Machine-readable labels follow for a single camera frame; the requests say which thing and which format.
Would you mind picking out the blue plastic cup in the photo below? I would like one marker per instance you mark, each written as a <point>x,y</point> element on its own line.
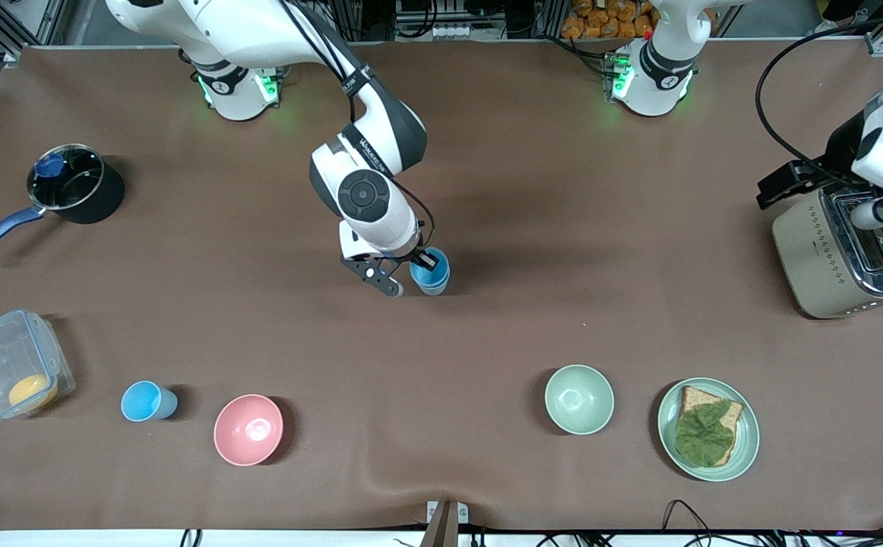
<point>145,401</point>
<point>441,275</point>
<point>431,291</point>

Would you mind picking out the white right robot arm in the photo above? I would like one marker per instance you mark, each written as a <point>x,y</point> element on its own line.
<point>365,197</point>

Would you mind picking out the beige steel toaster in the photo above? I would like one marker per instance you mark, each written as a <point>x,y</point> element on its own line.
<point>806,258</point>

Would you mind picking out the pale green bowl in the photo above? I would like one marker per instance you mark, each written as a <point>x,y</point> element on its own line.
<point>579,399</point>

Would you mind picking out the pink bowl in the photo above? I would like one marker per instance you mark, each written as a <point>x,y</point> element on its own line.
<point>248,430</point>

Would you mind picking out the brown bread slice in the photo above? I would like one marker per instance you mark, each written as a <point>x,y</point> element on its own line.
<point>704,396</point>

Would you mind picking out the orange snack bag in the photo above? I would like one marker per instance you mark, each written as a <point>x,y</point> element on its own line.
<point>601,19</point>

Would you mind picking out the pale green plate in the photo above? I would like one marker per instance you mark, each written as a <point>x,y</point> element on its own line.
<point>747,441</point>

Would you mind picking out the green lettuce leaf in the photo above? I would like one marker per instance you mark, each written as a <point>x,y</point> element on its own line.
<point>704,434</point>

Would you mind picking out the glass lid blue knob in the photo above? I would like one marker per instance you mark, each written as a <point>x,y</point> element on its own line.
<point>69,178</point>

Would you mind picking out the yellow round fruit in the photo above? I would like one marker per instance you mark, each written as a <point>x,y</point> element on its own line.
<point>31,391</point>

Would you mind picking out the clear plastic food container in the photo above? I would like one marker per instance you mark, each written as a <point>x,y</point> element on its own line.
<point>1,357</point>

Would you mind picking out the grey metal bracket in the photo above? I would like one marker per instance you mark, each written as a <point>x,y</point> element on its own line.
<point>446,520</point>

